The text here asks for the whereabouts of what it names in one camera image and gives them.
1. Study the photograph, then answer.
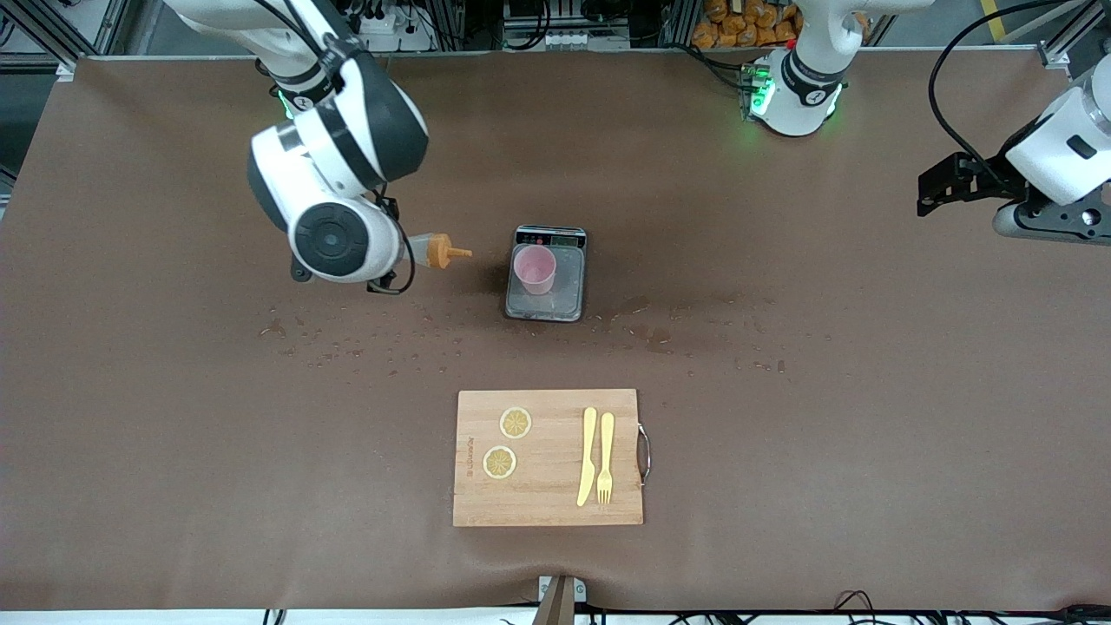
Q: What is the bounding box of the sauce bottle with orange cap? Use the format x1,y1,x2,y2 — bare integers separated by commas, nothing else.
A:
401,233,474,270

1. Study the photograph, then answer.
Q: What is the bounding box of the pink cup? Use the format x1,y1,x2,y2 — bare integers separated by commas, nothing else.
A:
513,245,557,296

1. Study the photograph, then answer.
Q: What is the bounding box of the digital kitchen scale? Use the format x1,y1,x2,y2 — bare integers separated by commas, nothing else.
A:
504,225,588,324

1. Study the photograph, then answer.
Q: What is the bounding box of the bag of orange snacks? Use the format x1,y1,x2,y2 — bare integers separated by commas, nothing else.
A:
692,0,804,49

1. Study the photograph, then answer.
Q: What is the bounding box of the white power strip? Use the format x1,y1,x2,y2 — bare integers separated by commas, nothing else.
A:
352,7,435,53

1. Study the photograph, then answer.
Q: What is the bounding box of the yellow plastic knife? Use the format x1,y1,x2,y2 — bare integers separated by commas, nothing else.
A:
576,406,599,508

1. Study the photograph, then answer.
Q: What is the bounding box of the wooden cutting board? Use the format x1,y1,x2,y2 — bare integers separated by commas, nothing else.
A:
452,389,653,528

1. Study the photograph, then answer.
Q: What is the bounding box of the yellow plastic fork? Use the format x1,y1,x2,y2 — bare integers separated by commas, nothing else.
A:
596,412,615,506

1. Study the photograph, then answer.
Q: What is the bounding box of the table cover sheet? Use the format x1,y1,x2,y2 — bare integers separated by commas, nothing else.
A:
0,48,1111,613

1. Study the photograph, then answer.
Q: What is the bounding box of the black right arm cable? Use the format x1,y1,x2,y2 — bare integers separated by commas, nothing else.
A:
392,215,417,295

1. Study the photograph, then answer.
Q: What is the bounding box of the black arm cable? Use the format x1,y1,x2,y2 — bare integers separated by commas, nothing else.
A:
927,0,1074,168
392,215,417,295

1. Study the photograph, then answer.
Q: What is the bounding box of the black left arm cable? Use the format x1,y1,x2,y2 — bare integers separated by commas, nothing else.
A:
927,0,1074,168

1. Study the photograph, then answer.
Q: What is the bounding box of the aluminium frame profile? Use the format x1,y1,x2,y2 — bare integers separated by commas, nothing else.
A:
1037,0,1111,70
0,0,133,81

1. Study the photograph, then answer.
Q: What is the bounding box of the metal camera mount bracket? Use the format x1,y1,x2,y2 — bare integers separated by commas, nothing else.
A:
537,575,588,625

